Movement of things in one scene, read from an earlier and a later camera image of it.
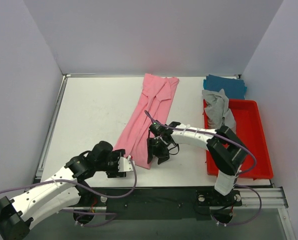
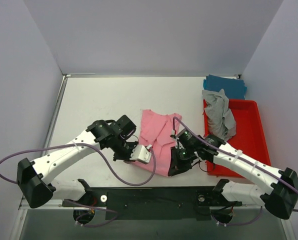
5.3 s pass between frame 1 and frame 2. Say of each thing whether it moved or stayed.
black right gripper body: moved
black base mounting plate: stayed
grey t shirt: stayed
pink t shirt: moved
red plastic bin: stayed
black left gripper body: moved
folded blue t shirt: stayed
